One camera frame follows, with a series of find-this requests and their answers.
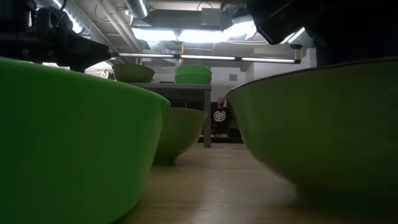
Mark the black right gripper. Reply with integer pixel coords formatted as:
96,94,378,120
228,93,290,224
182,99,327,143
247,0,307,45

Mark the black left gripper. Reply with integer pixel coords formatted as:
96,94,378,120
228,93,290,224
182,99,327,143
30,29,112,74

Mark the floral print mini bowl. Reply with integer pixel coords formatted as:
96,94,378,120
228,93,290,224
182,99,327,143
226,57,398,220

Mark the olive green bowl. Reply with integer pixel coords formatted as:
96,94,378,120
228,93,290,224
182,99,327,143
152,107,208,166

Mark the long light bar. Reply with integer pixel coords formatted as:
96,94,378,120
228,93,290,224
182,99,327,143
110,52,302,65

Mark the grey perforated metal shelf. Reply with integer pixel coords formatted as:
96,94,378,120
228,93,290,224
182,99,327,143
126,82,212,148

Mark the person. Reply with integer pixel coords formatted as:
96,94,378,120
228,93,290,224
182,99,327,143
210,96,233,138

